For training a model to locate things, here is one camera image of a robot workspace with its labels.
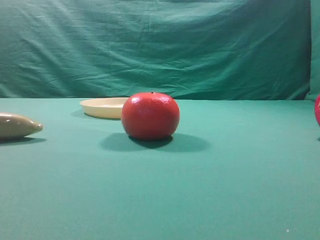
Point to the pale yellow plate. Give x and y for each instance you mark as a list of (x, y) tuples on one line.
[(106, 108)]

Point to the green table cloth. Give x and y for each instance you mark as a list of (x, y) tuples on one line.
[(234, 170)]

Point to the green backdrop cloth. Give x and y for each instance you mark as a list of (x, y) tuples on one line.
[(189, 49)]

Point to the red apple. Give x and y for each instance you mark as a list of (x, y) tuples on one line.
[(317, 109)]

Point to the red orange tomato-like fruit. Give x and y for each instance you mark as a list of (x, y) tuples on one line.
[(150, 116)]

